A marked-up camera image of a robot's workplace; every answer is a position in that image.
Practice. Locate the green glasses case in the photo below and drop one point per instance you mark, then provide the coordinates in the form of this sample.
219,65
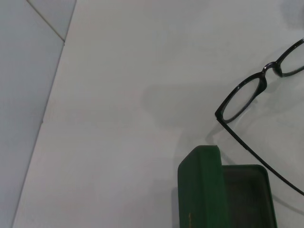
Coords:
202,185

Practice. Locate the black glasses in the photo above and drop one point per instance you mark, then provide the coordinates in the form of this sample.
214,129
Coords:
264,76

